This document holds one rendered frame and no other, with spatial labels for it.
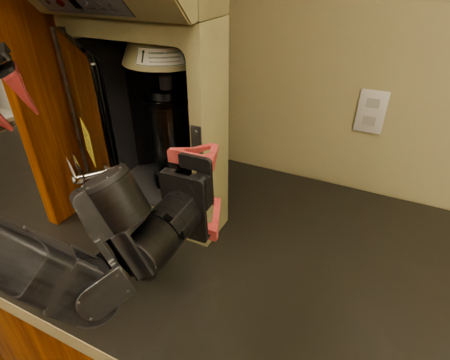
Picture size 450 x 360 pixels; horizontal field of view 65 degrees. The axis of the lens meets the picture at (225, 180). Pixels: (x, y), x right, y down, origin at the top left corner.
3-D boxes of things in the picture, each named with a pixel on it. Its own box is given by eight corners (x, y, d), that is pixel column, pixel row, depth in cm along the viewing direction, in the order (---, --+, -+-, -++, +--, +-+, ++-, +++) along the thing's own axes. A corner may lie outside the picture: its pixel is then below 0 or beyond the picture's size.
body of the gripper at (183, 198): (208, 174, 44) (178, 207, 38) (212, 236, 50) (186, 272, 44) (165, 164, 46) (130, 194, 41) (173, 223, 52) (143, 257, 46)
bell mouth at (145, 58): (155, 49, 83) (153, 23, 80) (222, 56, 76) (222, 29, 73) (102, 66, 69) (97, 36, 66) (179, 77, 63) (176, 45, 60)
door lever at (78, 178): (96, 158, 64) (93, 145, 63) (110, 181, 57) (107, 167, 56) (65, 166, 62) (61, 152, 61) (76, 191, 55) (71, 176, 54)
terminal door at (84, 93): (97, 197, 88) (56, 24, 67) (136, 277, 66) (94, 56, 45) (93, 198, 88) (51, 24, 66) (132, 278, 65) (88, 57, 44)
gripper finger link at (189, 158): (236, 134, 49) (204, 166, 42) (236, 177, 53) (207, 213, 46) (193, 126, 52) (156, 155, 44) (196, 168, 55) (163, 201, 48)
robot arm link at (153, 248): (126, 288, 41) (160, 287, 37) (93, 241, 38) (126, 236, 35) (159, 249, 46) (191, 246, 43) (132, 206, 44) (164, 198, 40)
